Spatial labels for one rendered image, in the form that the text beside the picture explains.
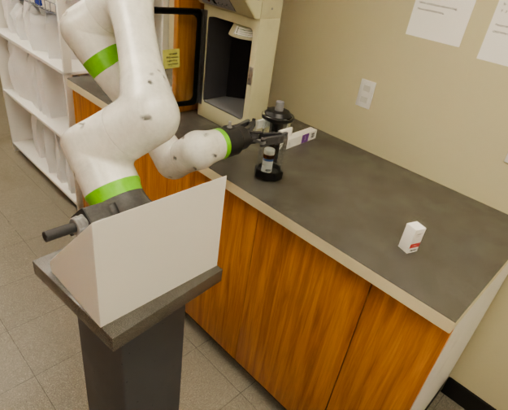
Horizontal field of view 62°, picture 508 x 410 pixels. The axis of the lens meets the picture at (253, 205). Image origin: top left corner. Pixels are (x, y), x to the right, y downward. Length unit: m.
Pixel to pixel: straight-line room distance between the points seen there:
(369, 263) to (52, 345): 1.50
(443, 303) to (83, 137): 0.94
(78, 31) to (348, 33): 1.12
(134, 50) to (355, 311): 0.93
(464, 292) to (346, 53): 1.13
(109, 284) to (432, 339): 0.82
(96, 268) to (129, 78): 0.40
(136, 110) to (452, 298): 0.89
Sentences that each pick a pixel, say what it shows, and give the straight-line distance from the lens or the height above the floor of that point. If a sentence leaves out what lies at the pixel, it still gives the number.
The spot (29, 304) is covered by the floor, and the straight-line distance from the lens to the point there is 2.41.
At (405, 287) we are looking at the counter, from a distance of 1.19.
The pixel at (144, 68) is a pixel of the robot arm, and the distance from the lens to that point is 0.98.
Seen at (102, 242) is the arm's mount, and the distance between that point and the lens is 0.82.
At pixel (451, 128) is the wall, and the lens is 1.78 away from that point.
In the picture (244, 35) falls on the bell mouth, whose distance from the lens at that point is 1.78.
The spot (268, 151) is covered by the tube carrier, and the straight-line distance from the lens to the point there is 1.44.
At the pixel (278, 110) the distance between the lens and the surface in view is 1.42.
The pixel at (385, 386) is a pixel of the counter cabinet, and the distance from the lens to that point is 1.44.
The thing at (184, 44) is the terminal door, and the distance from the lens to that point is 1.88.
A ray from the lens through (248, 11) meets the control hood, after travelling 1.66.
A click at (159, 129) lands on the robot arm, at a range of 0.91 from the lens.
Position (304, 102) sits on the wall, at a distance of 2.12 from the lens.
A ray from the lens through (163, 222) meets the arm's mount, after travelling 0.88.
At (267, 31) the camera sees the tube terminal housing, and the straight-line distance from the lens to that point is 1.72.
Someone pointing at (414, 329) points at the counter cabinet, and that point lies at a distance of 1.26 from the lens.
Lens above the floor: 1.64
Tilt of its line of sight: 32 degrees down
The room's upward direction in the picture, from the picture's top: 9 degrees clockwise
